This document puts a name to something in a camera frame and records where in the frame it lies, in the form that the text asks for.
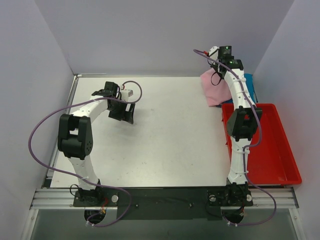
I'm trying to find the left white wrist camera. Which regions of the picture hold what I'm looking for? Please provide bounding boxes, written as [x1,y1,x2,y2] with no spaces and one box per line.
[120,89,133,102]

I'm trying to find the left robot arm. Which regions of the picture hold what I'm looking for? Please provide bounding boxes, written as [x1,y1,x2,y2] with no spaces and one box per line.
[57,81,136,206]

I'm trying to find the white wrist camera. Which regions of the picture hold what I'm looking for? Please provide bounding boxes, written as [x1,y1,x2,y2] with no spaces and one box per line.
[208,46,219,60]
[120,89,133,102]

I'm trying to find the red plastic tray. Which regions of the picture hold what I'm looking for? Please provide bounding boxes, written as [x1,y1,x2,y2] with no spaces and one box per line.
[221,103,303,186]

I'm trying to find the pink t shirt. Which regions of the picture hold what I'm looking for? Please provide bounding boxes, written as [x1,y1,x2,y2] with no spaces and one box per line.
[200,69,233,107]

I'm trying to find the folded teal t shirt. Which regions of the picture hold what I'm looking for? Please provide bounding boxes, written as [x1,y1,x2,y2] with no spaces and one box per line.
[222,73,257,104]

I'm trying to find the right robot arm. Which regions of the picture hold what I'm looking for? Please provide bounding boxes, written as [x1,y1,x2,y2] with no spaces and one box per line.
[208,45,262,205]

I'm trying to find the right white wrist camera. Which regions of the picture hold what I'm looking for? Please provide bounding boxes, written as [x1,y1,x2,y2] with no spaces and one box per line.
[208,46,219,60]

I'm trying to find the aluminium frame rail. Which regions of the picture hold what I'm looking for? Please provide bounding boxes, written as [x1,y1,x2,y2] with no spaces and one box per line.
[30,188,299,210]

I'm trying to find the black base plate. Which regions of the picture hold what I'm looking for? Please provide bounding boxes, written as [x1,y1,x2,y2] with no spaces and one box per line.
[73,184,253,223]

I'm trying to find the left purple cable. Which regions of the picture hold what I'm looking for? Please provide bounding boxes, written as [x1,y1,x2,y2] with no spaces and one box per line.
[27,80,143,228]

